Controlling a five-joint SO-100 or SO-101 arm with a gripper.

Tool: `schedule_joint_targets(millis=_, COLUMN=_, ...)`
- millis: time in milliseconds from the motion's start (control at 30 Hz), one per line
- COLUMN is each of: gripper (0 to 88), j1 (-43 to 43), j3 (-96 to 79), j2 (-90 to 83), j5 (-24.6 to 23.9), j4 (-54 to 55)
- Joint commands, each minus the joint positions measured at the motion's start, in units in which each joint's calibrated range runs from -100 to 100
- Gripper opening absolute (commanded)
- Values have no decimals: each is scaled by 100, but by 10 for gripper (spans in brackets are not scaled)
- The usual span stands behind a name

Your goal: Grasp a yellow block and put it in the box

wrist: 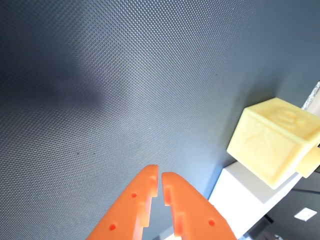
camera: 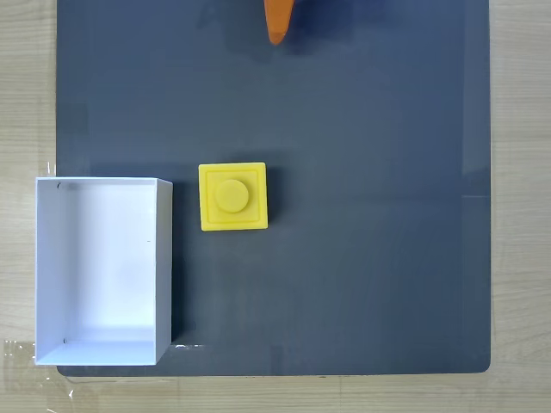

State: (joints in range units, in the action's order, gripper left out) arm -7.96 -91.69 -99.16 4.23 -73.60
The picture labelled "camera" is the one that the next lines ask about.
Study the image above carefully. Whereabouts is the white open cardboard box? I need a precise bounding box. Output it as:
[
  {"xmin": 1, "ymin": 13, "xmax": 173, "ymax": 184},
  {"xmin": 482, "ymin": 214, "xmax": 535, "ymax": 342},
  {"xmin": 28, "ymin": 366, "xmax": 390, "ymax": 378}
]
[{"xmin": 34, "ymin": 176, "xmax": 174, "ymax": 367}]

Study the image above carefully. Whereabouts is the yellow square block with knob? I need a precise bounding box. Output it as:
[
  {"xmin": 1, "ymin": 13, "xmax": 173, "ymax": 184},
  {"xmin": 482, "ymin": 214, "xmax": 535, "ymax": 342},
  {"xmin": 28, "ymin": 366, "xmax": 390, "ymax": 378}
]
[{"xmin": 198, "ymin": 162, "xmax": 269, "ymax": 232}]

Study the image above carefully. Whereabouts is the dark grey table mat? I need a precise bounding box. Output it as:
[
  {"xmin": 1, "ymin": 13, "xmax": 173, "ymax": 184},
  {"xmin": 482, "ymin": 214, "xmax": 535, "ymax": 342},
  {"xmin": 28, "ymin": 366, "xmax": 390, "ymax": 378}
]
[{"xmin": 55, "ymin": 0, "xmax": 492, "ymax": 378}]

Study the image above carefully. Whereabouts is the clear adhesive tape piece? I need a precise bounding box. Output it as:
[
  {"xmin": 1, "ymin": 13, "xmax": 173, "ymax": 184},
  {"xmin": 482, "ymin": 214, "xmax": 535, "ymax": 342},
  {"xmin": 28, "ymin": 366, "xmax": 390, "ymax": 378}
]
[{"xmin": 3, "ymin": 339, "xmax": 38, "ymax": 367}]

